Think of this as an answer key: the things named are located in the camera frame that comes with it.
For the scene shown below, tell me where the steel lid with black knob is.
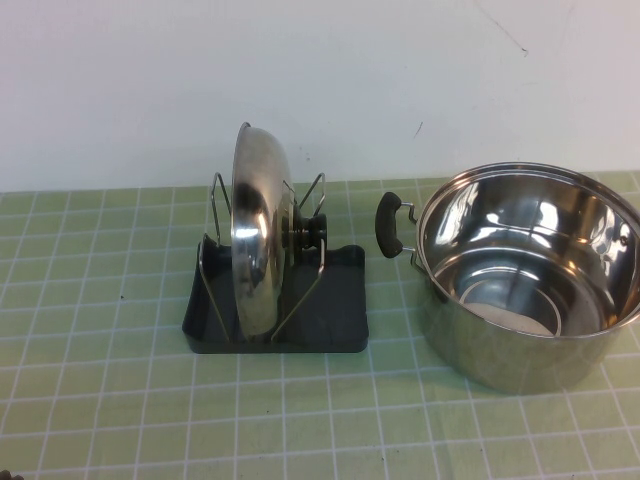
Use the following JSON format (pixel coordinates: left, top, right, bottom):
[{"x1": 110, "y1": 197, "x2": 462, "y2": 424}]
[{"x1": 230, "y1": 121, "x2": 329, "y2": 346}]

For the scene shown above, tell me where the stainless steel pot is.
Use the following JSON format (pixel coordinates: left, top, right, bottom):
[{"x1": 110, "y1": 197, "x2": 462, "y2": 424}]
[{"x1": 374, "y1": 159, "x2": 640, "y2": 394}]

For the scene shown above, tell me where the green checked tablecloth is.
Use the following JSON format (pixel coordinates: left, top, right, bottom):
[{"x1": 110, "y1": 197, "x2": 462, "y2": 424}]
[{"x1": 0, "y1": 169, "x2": 640, "y2": 480}]

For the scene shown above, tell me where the black tray wire lid rack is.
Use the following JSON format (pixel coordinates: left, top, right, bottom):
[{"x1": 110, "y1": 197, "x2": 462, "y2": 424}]
[{"x1": 180, "y1": 172, "x2": 372, "y2": 355}]

